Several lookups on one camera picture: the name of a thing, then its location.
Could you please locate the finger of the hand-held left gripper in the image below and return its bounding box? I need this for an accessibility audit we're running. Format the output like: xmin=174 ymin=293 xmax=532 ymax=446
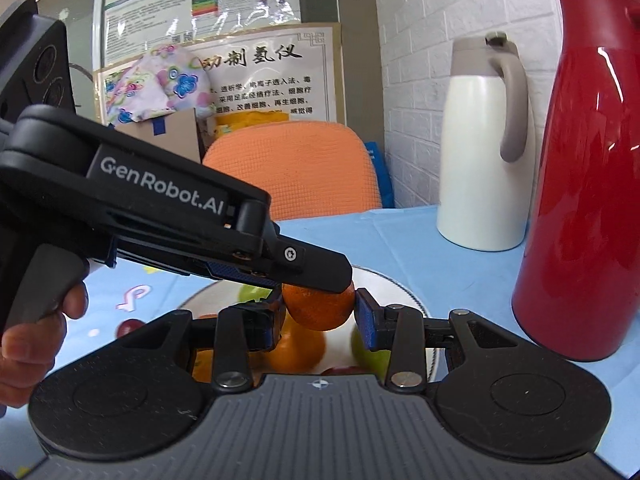
xmin=207 ymin=260 xmax=283 ymax=291
xmin=260 ymin=220 xmax=353 ymax=293

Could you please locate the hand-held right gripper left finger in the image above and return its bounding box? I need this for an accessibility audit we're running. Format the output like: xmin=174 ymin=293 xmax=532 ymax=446
xmin=107 ymin=297 xmax=287 ymax=393

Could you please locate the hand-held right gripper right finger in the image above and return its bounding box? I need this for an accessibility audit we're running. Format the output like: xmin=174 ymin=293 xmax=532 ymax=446
xmin=355 ymin=288 xmax=523 ymax=394

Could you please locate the green apple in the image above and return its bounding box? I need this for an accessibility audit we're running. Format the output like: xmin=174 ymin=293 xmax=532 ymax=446
xmin=350 ymin=327 xmax=393 ymax=381
xmin=237 ymin=284 xmax=276 ymax=303

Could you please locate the large orange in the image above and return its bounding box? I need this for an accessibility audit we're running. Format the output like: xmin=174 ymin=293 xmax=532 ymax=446
xmin=267 ymin=316 xmax=328 ymax=376

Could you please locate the white plate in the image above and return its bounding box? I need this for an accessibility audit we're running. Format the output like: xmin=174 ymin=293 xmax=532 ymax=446
xmin=177 ymin=265 xmax=448 ymax=383

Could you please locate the mandarin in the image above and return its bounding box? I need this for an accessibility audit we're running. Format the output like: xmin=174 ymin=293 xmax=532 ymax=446
xmin=192 ymin=349 xmax=218 ymax=385
xmin=282 ymin=282 xmax=357 ymax=332

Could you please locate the red plum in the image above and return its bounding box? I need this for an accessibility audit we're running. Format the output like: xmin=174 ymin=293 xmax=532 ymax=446
xmin=116 ymin=317 xmax=147 ymax=339
xmin=320 ymin=365 xmax=373 ymax=377

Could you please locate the person's left hand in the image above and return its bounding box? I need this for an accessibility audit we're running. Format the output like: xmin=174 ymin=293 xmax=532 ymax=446
xmin=0 ymin=282 xmax=90 ymax=408

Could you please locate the brown cardboard box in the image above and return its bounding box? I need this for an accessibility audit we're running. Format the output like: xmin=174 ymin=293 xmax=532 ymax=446
xmin=116 ymin=107 xmax=208 ymax=166

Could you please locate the blue printed tablecloth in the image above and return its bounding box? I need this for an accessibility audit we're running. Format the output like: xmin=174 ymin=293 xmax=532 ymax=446
xmin=50 ymin=204 xmax=640 ymax=480

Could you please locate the orange chair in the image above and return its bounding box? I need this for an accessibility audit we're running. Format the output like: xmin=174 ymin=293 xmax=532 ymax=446
xmin=202 ymin=121 xmax=383 ymax=222

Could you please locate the blue plastic bag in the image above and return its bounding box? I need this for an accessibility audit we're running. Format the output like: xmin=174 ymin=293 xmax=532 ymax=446
xmin=364 ymin=141 xmax=396 ymax=208

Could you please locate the floral cloth bundle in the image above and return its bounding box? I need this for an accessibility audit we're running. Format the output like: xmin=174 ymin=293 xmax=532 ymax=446
xmin=102 ymin=44 xmax=213 ymax=126

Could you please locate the yellow snack bag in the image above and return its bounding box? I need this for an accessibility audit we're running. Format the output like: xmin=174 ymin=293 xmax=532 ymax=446
xmin=214 ymin=110 xmax=291 ymax=141

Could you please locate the white thermos jug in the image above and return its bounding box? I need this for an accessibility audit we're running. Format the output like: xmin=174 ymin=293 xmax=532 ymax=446
xmin=436 ymin=31 xmax=537 ymax=252

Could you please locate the red thermos jug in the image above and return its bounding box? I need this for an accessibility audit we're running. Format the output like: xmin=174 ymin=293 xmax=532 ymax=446
xmin=511 ymin=0 xmax=640 ymax=363

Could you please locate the framed wall poster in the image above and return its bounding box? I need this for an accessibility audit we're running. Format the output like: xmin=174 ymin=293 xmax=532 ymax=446
xmin=92 ymin=22 xmax=347 ymax=126

